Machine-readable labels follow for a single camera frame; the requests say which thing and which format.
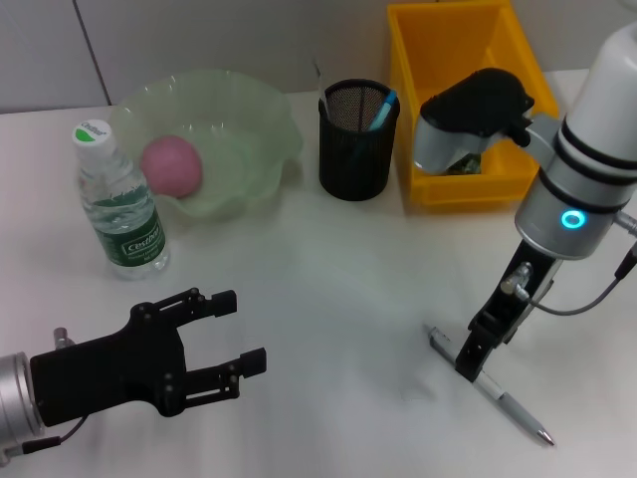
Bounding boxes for yellow plastic bin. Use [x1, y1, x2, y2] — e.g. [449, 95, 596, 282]
[386, 0, 559, 208]

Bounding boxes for black mesh pen holder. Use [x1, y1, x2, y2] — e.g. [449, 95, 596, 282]
[318, 78, 401, 202]

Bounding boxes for green plastic wrapper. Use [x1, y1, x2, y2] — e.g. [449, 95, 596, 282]
[445, 153, 484, 176]

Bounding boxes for silver ballpoint pen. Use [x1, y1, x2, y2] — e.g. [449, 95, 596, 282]
[422, 323, 556, 447]

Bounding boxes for pink peach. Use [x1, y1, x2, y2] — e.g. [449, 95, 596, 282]
[138, 134, 204, 200]

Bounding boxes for blue scissors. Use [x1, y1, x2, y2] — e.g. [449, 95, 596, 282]
[367, 89, 399, 131]

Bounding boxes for green glass fruit plate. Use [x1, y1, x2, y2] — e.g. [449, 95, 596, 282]
[108, 69, 305, 220]

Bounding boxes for clear water bottle green label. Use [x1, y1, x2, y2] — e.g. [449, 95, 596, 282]
[72, 119, 170, 281]

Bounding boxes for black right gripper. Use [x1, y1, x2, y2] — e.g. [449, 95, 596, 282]
[455, 241, 563, 383]

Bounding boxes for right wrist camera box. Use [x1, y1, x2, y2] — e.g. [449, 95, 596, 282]
[412, 68, 536, 176]

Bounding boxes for transparent plastic ruler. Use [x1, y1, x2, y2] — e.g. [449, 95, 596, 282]
[312, 57, 332, 120]

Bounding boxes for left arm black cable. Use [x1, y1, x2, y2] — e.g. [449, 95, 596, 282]
[0, 415, 89, 457]

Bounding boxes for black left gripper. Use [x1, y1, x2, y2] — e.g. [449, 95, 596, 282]
[29, 287, 269, 428]

